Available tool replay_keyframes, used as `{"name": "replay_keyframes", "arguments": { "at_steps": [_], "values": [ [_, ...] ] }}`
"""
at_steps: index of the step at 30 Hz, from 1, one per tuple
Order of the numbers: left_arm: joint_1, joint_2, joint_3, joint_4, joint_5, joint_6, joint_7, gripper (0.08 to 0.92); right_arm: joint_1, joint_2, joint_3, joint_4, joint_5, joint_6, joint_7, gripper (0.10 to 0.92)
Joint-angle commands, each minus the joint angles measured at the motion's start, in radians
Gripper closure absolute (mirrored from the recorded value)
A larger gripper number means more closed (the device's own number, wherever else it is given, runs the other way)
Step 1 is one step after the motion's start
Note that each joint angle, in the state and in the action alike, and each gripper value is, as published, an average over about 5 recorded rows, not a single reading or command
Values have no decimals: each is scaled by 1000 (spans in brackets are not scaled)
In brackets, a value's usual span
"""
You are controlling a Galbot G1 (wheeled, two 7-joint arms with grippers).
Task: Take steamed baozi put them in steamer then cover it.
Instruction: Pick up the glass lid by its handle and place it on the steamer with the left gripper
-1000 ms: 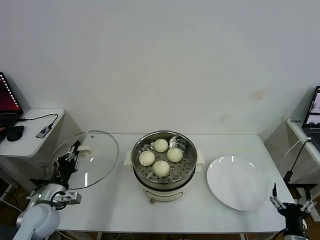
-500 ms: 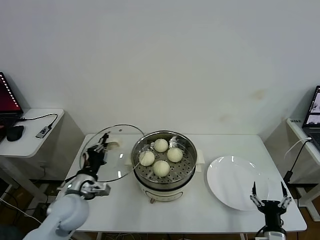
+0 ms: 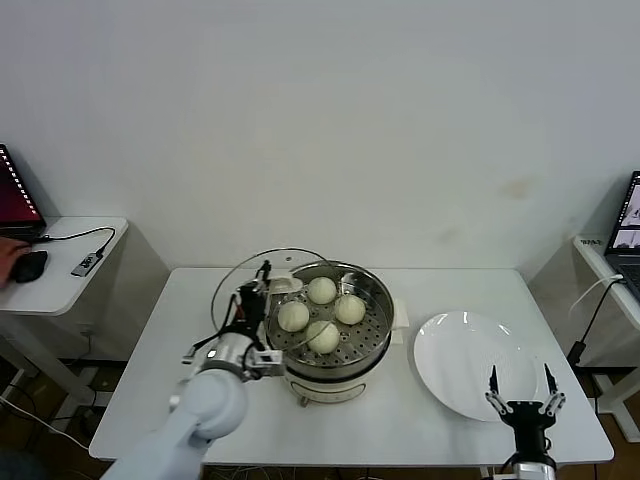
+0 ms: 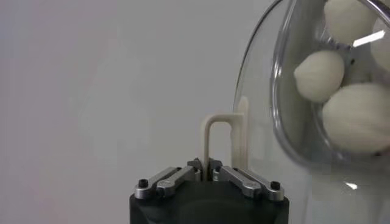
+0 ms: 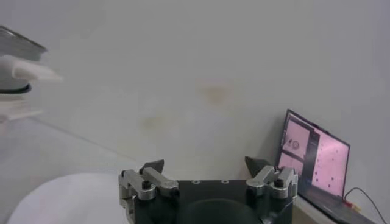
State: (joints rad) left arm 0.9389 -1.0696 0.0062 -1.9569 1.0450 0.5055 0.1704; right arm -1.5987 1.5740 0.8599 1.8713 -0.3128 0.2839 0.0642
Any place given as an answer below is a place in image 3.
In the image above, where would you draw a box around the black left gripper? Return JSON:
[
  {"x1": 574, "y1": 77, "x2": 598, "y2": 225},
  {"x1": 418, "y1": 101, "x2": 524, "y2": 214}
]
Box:
[{"x1": 234, "y1": 259, "x2": 280, "y2": 334}]

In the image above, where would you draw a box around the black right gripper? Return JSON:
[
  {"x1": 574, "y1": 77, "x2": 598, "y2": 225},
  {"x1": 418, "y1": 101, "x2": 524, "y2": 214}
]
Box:
[{"x1": 483, "y1": 362, "x2": 569, "y2": 465}]

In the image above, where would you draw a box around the round glass pot lid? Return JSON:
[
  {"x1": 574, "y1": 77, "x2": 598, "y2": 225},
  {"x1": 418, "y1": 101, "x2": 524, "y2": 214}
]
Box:
[{"x1": 210, "y1": 245, "x2": 346, "y2": 351}]

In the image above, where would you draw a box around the white steamed baozi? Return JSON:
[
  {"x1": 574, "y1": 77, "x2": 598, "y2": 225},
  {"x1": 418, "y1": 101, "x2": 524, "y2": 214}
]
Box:
[
  {"x1": 306, "y1": 276, "x2": 337, "y2": 305},
  {"x1": 277, "y1": 301, "x2": 311, "y2": 333},
  {"x1": 305, "y1": 320, "x2": 341, "y2": 355},
  {"x1": 333, "y1": 294, "x2": 367, "y2": 325}
]

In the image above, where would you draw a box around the stainless steel steamer pot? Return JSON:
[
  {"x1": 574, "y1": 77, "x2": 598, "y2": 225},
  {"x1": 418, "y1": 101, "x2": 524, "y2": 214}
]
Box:
[{"x1": 272, "y1": 298, "x2": 409, "y2": 409}]

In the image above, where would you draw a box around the person's bare hand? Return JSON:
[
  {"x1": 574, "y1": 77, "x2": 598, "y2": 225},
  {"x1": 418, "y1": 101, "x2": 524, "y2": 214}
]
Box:
[{"x1": 0, "y1": 235, "x2": 31, "y2": 289}]

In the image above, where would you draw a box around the white round plate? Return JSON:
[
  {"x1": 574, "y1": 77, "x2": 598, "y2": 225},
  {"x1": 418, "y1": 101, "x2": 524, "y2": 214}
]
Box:
[{"x1": 412, "y1": 310, "x2": 539, "y2": 424}]

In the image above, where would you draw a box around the grey usb hub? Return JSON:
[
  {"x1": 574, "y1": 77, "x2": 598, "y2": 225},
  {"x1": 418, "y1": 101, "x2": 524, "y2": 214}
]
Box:
[{"x1": 70, "y1": 253, "x2": 99, "y2": 279}]

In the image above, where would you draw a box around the white side table with hub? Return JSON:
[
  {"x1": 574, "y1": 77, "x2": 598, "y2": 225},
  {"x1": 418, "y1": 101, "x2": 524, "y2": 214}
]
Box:
[{"x1": 0, "y1": 216, "x2": 170, "y2": 401}]

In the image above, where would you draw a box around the grey laptop with image windows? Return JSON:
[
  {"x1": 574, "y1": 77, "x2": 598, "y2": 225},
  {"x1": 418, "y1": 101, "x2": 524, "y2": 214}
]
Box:
[{"x1": 603, "y1": 171, "x2": 640, "y2": 301}]

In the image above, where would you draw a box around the black computer mouse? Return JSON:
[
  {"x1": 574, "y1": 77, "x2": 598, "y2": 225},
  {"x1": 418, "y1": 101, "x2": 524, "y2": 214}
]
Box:
[{"x1": 10, "y1": 249, "x2": 49, "y2": 284}]

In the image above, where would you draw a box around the black laptop with dark screen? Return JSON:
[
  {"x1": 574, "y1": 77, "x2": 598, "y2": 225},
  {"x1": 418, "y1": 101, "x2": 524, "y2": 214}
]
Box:
[{"x1": 0, "y1": 143, "x2": 48, "y2": 241}]

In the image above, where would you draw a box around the black power adapter cable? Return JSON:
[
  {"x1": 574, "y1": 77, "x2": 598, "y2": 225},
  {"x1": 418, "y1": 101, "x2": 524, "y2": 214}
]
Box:
[{"x1": 566, "y1": 279, "x2": 619, "y2": 369}]

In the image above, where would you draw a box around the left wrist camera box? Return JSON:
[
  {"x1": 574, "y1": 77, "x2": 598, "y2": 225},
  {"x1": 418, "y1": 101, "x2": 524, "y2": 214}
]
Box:
[{"x1": 249, "y1": 347, "x2": 287, "y2": 379}]

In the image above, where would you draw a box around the white laptop cable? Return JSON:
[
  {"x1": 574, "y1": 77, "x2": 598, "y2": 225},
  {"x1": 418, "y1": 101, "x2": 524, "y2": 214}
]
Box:
[{"x1": 567, "y1": 273, "x2": 625, "y2": 321}]

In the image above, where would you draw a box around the black hub cable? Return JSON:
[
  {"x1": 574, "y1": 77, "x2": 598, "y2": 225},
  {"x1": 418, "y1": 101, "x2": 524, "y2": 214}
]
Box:
[{"x1": 32, "y1": 226, "x2": 118, "y2": 261}]

